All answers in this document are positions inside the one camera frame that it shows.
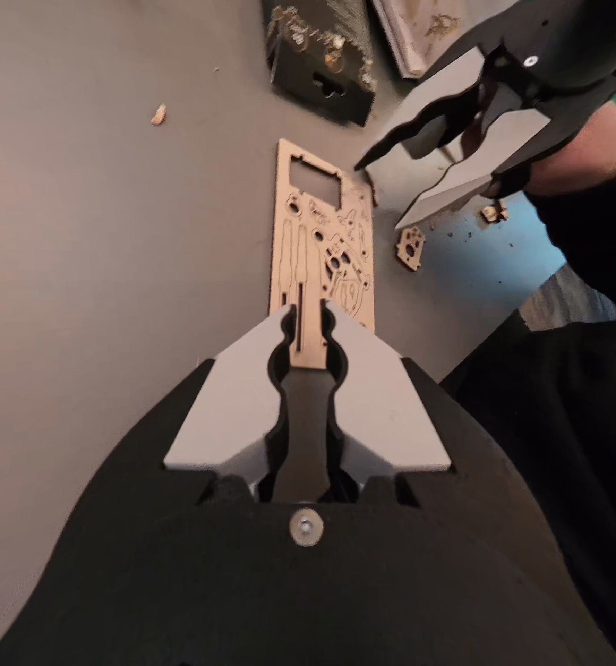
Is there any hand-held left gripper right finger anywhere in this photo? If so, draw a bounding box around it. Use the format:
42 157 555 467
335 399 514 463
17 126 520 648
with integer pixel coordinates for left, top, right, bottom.
319 300 453 491

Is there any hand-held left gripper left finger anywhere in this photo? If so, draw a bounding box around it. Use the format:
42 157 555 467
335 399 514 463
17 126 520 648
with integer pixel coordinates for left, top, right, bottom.
163 304 296 501

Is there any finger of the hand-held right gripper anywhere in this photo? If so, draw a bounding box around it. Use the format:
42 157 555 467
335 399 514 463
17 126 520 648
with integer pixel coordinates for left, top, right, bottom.
394 85 551 231
354 46 497 171

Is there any small wooden part with holes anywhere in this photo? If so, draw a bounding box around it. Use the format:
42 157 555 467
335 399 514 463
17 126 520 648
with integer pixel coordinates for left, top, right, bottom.
395 225 426 272

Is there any laser-cut wooden sheet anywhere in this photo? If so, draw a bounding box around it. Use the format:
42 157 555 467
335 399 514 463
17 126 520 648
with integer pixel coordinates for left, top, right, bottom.
269 138 376 370

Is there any person's right forearm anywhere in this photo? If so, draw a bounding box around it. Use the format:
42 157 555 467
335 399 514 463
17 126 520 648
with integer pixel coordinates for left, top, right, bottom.
527 151 616 315

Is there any person's right hand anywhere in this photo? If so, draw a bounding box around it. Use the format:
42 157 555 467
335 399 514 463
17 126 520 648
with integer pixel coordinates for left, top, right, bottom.
527 91 616 197

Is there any instruction booklet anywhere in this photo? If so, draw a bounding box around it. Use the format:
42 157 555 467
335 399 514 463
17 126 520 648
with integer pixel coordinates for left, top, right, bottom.
371 0 501 80

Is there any black cardboard box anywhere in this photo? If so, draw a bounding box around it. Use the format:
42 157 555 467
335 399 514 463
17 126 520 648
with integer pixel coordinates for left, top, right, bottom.
261 0 376 127

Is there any person's dark clothing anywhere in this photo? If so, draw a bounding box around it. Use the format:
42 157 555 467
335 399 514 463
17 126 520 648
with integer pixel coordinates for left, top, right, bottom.
440 307 616 666

